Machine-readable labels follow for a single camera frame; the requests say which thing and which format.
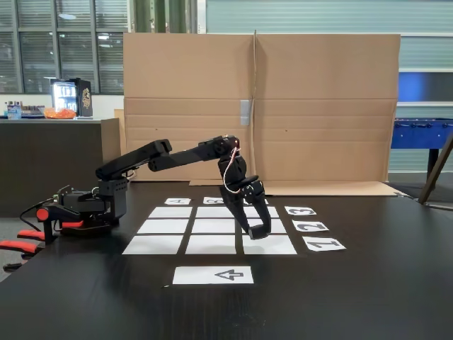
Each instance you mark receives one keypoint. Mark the red black bar clamp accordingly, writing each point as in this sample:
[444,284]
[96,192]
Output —
[42,214]

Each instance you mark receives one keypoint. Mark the grey tape strip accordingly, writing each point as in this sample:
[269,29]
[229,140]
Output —
[245,112]

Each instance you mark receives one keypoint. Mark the dark counter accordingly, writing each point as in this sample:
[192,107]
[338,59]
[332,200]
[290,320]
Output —
[46,156]

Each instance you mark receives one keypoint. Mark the orange snack bag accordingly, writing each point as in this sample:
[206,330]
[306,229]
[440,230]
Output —
[60,113]

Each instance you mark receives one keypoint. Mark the paper sheet number 1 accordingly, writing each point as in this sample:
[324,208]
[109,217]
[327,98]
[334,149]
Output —
[323,244]

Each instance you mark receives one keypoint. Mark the white arrow paper sheet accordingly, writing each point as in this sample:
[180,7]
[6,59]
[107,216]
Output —
[198,275]

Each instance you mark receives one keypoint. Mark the paper sheet letter A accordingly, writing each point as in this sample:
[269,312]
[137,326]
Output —
[177,201]

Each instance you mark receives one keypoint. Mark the bottle pack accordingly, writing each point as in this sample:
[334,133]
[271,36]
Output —
[13,110]

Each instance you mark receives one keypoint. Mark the paper sheet letter B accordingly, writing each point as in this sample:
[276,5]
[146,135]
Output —
[212,200]

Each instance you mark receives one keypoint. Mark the brown wooden leg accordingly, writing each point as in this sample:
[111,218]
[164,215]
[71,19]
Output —
[437,170]

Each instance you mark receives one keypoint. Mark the white nine-square grid sheet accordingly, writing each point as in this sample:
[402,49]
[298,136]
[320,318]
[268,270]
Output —
[170,226]

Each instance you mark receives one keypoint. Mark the paper sheet number 2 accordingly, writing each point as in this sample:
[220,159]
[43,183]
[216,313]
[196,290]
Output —
[310,226]

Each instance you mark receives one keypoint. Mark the blue foosball table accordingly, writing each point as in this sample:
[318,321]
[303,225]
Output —
[421,134]

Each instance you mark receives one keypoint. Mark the large brown cardboard sheet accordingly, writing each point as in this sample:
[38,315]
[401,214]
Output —
[325,106]
[187,88]

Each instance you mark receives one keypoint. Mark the paper sheet number 3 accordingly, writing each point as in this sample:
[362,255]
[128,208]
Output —
[301,211]

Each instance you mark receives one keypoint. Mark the black mini fridge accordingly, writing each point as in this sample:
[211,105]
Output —
[72,97]

